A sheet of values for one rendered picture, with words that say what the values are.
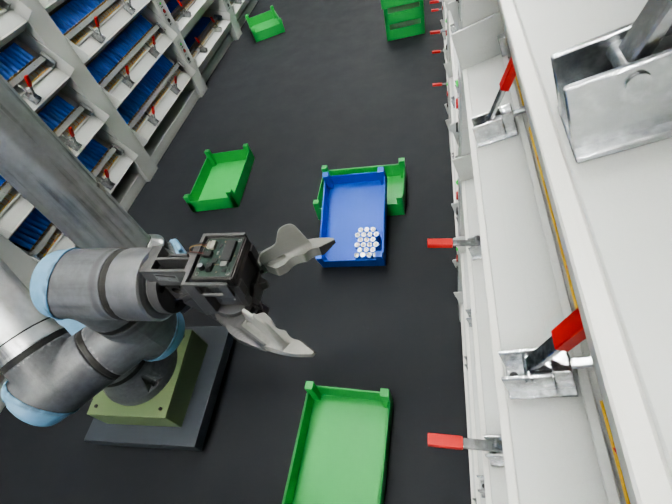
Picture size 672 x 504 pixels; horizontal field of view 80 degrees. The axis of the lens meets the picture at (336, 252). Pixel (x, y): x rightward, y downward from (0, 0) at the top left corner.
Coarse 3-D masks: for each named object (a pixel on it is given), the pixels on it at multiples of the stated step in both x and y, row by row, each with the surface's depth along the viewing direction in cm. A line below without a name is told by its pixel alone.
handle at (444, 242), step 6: (432, 240) 58; (438, 240) 58; (444, 240) 57; (450, 240) 57; (456, 240) 57; (462, 240) 57; (468, 240) 57; (474, 240) 57; (432, 246) 58; (438, 246) 57; (444, 246) 57; (450, 246) 57
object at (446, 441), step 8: (432, 440) 41; (440, 440) 41; (448, 440) 41; (456, 440) 41; (464, 440) 41; (472, 440) 41; (480, 440) 41; (488, 440) 41; (448, 448) 41; (456, 448) 41; (464, 448) 41; (472, 448) 40; (480, 448) 40; (488, 448) 40; (496, 448) 40
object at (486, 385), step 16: (464, 160) 65; (464, 176) 67; (464, 192) 66; (464, 208) 64; (464, 224) 62; (480, 272) 56; (480, 288) 54; (480, 304) 53; (480, 320) 51; (480, 336) 50; (480, 352) 49; (480, 368) 48; (480, 384) 47; (480, 400) 46; (496, 400) 45; (480, 416) 45; (496, 416) 44; (496, 432) 43; (496, 480) 40; (496, 496) 40
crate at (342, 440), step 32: (320, 416) 97; (352, 416) 96; (384, 416) 94; (320, 448) 93; (352, 448) 91; (384, 448) 85; (288, 480) 85; (320, 480) 88; (352, 480) 87; (384, 480) 84
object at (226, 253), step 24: (216, 240) 45; (240, 240) 44; (144, 264) 44; (168, 264) 45; (192, 264) 43; (216, 264) 43; (240, 264) 43; (168, 288) 47; (192, 288) 42; (216, 288) 43; (240, 288) 42; (264, 288) 49; (168, 312) 47; (216, 312) 45; (240, 312) 45
